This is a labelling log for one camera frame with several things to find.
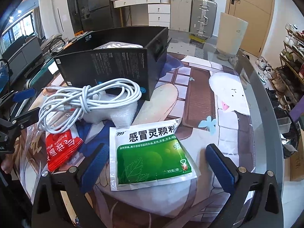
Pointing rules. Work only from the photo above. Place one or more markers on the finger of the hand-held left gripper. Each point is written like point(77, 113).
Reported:
point(23, 95)
point(26, 117)

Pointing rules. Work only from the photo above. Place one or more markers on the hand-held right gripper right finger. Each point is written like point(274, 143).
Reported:
point(220, 168)

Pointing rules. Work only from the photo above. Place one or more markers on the printed table mat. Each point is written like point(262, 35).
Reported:
point(190, 99)

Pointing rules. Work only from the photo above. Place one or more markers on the green and silver sachet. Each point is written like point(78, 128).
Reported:
point(147, 159)

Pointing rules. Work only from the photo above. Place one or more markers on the white foam wrap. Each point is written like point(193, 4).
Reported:
point(123, 116)

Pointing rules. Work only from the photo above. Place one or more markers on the red plastic packet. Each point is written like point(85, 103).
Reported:
point(61, 152)

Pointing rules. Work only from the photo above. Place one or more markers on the wooden door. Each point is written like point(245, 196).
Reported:
point(249, 16)

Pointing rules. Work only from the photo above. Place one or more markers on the clear plastic zip bag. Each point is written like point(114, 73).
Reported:
point(118, 45)

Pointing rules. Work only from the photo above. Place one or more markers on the white desk with drawers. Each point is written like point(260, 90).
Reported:
point(159, 11)

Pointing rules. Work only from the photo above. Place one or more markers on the silver suitcase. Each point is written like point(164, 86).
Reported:
point(204, 11)

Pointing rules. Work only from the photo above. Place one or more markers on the shoe rack with shoes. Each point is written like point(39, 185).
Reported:
point(292, 59)

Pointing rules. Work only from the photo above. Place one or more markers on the white sneaker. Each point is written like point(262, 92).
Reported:
point(234, 59)

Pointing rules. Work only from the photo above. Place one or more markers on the cream waste bin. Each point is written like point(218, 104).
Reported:
point(231, 35)

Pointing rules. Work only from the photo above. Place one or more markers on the window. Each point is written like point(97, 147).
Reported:
point(19, 30)

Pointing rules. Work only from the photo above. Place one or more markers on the black cardboard box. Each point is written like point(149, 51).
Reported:
point(106, 64)

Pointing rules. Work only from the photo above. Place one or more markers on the teal suitcase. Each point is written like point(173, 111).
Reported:
point(40, 80)

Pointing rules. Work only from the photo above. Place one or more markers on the brown cardboard box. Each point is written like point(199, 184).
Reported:
point(298, 166)

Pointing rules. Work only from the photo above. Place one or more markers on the purple bag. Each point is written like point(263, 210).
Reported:
point(298, 110)

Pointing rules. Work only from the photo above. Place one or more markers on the person's left hand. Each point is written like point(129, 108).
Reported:
point(6, 164)

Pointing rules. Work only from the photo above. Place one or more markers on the dark refrigerator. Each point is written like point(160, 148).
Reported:
point(99, 0)

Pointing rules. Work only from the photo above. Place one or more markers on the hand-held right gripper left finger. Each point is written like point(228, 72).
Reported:
point(95, 166)

